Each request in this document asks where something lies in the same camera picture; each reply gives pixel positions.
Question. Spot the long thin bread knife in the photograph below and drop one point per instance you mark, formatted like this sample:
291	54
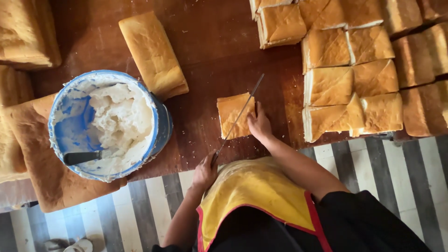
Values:
239	115

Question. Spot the large flat bread slab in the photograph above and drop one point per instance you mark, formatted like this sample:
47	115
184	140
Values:
52	185

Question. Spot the long brown bread loaf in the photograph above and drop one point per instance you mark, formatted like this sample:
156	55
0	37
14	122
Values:
435	7
400	15
418	57
425	110

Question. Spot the thick pale bread slab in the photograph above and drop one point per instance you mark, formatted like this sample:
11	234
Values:
12	105

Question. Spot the pile of cut filled breads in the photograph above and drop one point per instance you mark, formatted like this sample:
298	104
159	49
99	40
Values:
336	70

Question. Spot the square golden bread piece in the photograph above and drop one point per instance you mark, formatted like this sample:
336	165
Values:
229	113

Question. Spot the pale sandals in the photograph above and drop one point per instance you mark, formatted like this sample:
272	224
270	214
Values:
71	246

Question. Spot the person's left hand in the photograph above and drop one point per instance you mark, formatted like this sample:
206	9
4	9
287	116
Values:
204	173

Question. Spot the person's black clothing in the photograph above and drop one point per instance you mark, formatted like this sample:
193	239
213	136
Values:
357	227

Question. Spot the stack of bread slabs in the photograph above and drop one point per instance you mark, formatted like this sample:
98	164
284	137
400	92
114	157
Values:
22	31

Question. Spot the blue cream-smeared bucket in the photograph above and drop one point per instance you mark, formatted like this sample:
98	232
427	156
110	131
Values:
71	120

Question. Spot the white cream filling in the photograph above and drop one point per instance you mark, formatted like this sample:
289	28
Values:
120	120

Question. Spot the person's right hand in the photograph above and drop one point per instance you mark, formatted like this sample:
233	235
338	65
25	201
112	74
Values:
260	125

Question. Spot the folded golden bread loaf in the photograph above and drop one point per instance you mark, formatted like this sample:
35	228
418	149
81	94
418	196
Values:
152	52

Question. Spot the yellow apron with red trim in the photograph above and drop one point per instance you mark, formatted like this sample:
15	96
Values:
252	189

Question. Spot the person's left fingers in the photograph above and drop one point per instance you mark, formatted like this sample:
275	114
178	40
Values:
212	160

